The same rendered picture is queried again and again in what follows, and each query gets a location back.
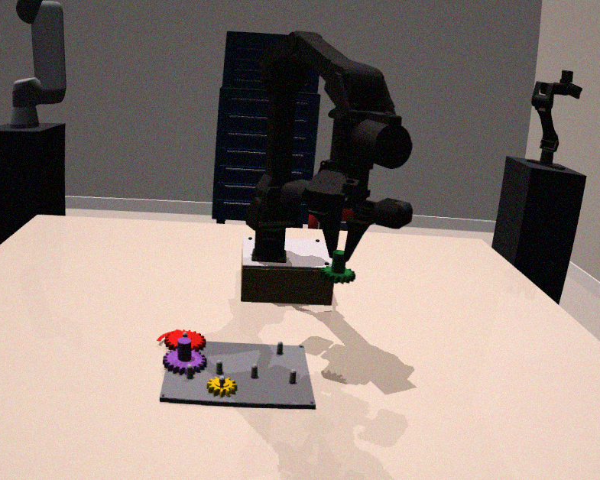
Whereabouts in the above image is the red gear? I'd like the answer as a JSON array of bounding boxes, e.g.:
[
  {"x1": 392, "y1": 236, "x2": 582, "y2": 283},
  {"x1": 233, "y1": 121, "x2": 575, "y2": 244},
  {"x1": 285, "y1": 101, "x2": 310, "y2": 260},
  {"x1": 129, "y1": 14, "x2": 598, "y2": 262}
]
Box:
[{"x1": 164, "y1": 330, "x2": 206, "y2": 352}]

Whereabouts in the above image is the purple gear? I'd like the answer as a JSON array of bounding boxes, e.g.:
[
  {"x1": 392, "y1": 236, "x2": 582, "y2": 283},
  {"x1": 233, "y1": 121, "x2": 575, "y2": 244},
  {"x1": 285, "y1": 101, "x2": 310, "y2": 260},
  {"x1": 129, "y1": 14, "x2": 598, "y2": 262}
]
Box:
[{"x1": 163, "y1": 337, "x2": 207, "y2": 375}]

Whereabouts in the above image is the yellow gear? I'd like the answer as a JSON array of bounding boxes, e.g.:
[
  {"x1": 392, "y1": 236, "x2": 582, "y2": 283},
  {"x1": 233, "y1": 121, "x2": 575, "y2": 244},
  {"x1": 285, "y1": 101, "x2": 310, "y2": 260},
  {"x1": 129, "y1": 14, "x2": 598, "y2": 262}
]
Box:
[{"x1": 206, "y1": 377, "x2": 238, "y2": 397}]

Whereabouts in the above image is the red curved arrow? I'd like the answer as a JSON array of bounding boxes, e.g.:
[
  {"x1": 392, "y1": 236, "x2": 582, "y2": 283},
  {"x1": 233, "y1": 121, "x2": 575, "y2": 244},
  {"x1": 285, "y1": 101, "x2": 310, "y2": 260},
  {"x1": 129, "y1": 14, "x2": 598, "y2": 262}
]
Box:
[{"x1": 157, "y1": 331, "x2": 173, "y2": 341}]

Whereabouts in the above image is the green gear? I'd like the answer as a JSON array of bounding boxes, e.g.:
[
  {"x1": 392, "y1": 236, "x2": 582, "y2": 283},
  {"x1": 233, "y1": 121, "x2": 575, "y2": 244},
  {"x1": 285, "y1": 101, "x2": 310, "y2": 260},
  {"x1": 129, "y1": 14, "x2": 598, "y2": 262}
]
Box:
[{"x1": 319, "y1": 250, "x2": 355, "y2": 284}]

